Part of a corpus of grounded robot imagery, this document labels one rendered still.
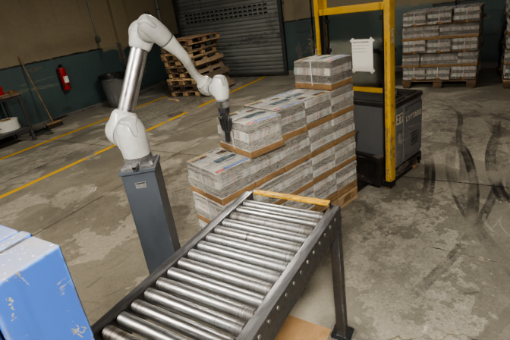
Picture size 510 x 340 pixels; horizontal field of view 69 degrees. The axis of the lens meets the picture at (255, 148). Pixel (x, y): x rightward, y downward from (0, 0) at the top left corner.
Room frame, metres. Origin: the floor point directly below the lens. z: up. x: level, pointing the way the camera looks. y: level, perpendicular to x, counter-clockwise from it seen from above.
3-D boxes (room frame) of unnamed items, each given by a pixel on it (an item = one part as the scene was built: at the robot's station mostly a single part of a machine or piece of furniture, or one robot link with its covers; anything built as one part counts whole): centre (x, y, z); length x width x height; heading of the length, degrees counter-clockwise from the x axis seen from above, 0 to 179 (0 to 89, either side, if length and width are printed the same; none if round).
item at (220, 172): (2.61, -0.08, 0.42); 1.17 x 0.39 x 0.83; 129
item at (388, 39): (3.08, -1.19, 0.97); 0.09 x 0.09 x 1.75; 39
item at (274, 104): (2.70, -0.18, 1.06); 0.37 x 0.29 x 0.01; 35
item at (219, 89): (2.43, 0.17, 1.30); 0.13 x 0.11 x 0.16; 35
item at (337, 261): (1.56, -0.33, 0.34); 0.06 x 0.06 x 0.68; 57
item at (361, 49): (3.35, -1.00, 1.28); 0.57 x 0.01 x 0.65; 39
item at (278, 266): (1.32, 0.12, 0.77); 0.47 x 0.05 x 0.05; 57
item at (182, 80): (9.31, 1.16, 0.65); 1.33 x 0.94 x 1.30; 151
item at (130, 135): (2.03, 0.68, 1.17); 0.18 x 0.16 x 0.22; 35
